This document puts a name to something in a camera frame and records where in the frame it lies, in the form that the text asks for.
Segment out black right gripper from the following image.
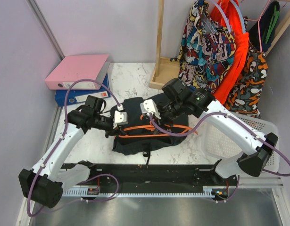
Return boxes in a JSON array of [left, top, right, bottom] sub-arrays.
[[150, 99, 184, 135]]

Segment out orange hanger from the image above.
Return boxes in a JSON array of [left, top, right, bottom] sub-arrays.
[[117, 115, 199, 139]]

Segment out dark navy shorts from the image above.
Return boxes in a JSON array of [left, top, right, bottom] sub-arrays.
[[112, 93, 191, 165]]

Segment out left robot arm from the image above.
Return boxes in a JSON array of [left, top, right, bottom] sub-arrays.
[[18, 96, 127, 208]]

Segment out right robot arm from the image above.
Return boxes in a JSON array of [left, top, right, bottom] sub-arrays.
[[159, 78, 278, 186]]

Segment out comic print shorts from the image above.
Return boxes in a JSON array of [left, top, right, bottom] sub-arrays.
[[174, 0, 236, 93]]

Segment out camouflage print shorts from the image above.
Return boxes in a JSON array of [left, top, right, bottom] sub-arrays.
[[224, 43, 268, 118]]

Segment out light blue hanger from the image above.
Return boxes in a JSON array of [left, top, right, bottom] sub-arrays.
[[230, 0, 246, 34]]

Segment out orange shorts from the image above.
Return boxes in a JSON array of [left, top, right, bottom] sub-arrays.
[[214, 0, 249, 104]]

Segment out lilac hanger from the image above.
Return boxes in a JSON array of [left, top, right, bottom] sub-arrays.
[[207, 0, 232, 33]]

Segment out navy ribbed shorts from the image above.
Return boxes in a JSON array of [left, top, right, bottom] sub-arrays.
[[249, 0, 280, 52]]

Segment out pink hanger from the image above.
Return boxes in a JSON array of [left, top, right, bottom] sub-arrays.
[[243, 0, 271, 52]]

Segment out green hanger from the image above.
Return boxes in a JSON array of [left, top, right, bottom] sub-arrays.
[[263, 5, 280, 44]]

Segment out wooden clothes rack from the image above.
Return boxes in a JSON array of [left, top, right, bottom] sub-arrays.
[[149, 0, 290, 89]]

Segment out blue binder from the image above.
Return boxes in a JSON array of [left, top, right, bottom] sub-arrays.
[[55, 80, 110, 106]]

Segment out white plastic basket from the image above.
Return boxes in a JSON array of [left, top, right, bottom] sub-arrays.
[[202, 113, 280, 174]]

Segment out pink binder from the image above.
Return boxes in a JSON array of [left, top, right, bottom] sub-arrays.
[[45, 54, 110, 90]]

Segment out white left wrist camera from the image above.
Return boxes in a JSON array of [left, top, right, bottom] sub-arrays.
[[113, 104, 128, 128]]

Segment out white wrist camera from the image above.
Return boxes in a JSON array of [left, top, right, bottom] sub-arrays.
[[113, 104, 128, 128], [140, 99, 161, 119]]

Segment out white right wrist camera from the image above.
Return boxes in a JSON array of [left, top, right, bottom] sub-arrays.
[[140, 99, 161, 119]]

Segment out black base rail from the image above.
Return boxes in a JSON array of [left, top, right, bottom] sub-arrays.
[[61, 162, 240, 195]]

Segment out white cable duct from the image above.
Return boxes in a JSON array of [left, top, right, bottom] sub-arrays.
[[62, 186, 227, 198]]

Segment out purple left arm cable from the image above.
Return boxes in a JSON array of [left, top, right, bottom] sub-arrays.
[[26, 79, 124, 218]]

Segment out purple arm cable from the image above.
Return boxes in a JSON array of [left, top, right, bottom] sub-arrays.
[[26, 79, 124, 218], [149, 112, 290, 177]]

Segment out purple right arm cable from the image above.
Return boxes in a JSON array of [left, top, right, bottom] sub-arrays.
[[149, 112, 290, 177]]

